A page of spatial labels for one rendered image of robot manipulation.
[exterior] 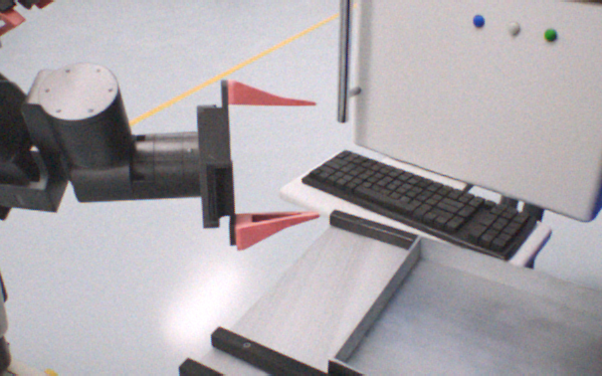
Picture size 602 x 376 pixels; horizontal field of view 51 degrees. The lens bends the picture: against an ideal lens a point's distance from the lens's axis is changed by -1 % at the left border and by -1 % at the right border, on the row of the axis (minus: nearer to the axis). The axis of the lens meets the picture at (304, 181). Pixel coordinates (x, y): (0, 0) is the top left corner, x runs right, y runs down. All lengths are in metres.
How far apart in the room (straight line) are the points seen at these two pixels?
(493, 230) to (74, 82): 0.74
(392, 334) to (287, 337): 0.12
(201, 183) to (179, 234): 1.97
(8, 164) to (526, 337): 0.58
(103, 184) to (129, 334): 1.57
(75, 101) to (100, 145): 0.04
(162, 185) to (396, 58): 0.74
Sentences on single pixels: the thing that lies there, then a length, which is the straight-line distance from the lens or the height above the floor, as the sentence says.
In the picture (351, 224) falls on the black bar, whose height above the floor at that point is 0.89.
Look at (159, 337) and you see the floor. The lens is 2.06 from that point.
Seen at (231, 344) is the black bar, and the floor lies 0.90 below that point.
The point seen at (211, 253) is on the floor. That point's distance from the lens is 2.37.
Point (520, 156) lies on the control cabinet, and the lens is 1.15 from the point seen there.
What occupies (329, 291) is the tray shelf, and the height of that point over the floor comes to 0.88.
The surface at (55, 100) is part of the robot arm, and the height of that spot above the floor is 1.23.
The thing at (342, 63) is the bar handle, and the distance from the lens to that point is 1.19.
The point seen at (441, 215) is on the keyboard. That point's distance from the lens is 1.08.
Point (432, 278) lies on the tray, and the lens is 0.85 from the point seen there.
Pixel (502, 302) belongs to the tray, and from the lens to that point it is 0.83.
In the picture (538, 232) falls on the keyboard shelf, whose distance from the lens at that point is 1.12.
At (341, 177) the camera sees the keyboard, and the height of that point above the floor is 0.83.
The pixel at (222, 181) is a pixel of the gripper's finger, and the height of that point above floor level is 1.13.
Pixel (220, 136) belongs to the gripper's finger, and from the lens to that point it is 0.52.
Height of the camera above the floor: 1.41
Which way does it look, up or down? 30 degrees down
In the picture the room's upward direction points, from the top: straight up
